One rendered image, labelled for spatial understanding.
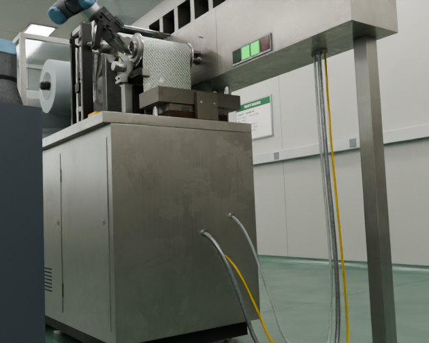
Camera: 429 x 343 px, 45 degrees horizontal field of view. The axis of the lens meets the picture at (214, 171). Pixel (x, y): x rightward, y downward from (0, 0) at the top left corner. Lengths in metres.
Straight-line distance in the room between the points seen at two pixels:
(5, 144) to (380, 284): 1.31
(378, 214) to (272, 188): 3.69
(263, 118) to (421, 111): 1.88
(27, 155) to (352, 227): 3.52
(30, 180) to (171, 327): 0.72
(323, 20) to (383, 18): 0.21
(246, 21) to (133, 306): 1.21
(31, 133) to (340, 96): 3.58
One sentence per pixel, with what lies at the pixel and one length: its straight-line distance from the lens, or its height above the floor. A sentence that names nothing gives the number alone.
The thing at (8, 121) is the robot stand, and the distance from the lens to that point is 1.71.
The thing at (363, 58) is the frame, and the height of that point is 1.06.
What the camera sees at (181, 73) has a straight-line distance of 2.31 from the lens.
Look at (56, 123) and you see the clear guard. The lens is 3.13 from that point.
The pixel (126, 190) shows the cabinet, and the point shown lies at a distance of 1.81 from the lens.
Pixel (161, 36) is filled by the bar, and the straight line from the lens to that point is 2.72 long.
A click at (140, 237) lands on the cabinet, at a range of 1.83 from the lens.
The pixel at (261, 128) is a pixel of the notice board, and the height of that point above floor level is 1.44.
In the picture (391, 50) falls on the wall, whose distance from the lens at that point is 4.62.
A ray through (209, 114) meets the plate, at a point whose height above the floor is 0.93.
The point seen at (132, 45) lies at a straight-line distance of 2.28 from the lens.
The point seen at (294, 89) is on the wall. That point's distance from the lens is 5.33.
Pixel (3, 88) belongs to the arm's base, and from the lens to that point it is 1.77.
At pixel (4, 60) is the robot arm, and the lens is 1.80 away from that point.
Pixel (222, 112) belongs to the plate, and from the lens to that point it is 2.16.
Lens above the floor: 0.53
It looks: 5 degrees up
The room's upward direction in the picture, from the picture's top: 2 degrees counter-clockwise
